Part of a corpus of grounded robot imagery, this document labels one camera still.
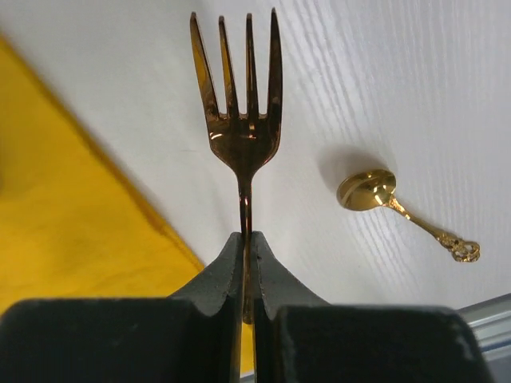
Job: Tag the aluminium rail frame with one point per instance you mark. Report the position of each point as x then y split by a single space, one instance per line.
490 322

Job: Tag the yellow cartoon placemat cloth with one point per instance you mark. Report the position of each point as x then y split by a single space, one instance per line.
72 224

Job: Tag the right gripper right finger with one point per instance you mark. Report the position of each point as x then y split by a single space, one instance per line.
299 337

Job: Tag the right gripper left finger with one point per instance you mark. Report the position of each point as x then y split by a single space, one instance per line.
193 335

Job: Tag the gold spoon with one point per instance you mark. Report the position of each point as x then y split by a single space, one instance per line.
376 188

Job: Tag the rose gold fork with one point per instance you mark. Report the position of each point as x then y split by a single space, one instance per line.
245 142

